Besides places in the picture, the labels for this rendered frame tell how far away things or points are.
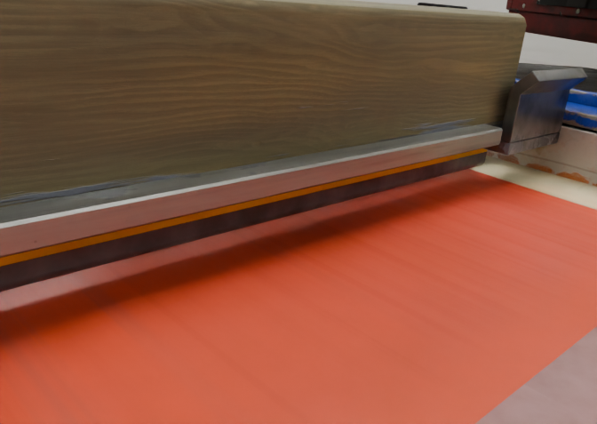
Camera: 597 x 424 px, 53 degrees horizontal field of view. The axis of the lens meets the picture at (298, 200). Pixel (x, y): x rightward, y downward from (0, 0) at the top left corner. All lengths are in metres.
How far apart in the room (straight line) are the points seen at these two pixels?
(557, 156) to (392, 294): 0.25
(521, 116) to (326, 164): 0.17
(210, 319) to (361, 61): 0.14
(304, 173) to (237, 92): 0.04
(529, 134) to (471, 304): 0.19
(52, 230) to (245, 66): 0.09
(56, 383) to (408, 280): 0.14
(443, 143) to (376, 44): 0.07
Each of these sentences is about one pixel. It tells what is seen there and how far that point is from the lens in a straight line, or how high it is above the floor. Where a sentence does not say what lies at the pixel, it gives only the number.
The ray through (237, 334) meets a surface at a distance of 0.20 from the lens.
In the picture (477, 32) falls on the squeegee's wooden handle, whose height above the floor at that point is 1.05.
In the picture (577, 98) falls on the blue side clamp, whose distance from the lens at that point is 0.49.
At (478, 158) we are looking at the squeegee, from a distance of 0.42.
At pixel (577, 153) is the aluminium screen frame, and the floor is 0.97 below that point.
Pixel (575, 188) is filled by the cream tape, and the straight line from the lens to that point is 0.44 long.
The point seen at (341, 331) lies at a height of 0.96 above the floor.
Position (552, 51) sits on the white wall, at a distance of 2.37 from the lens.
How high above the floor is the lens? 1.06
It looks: 20 degrees down
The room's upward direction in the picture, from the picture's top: 5 degrees clockwise
